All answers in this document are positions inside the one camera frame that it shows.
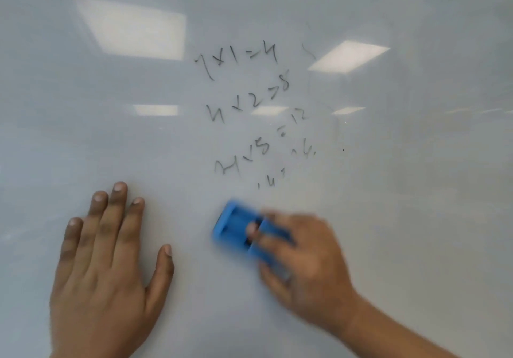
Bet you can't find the person's right hand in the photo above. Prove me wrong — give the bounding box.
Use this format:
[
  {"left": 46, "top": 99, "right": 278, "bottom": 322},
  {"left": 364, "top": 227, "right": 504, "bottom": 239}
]
[{"left": 245, "top": 209, "right": 363, "bottom": 336}]

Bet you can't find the person's left hand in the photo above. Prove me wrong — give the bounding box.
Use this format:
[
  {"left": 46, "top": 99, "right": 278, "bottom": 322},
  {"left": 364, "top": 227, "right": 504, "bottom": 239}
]
[{"left": 49, "top": 181, "right": 175, "bottom": 358}]

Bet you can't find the blue whiteboard eraser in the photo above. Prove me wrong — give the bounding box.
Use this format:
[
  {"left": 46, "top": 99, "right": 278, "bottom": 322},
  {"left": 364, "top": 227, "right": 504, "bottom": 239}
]
[{"left": 211, "top": 199, "right": 296, "bottom": 279}]

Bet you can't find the person's right forearm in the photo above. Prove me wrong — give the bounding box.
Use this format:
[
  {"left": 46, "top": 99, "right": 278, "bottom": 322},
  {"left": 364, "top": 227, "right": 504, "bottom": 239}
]
[{"left": 347, "top": 291, "right": 463, "bottom": 358}]

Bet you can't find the white whiteboard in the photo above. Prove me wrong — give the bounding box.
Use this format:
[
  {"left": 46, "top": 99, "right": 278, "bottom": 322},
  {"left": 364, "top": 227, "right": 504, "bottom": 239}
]
[{"left": 0, "top": 0, "right": 513, "bottom": 358}]

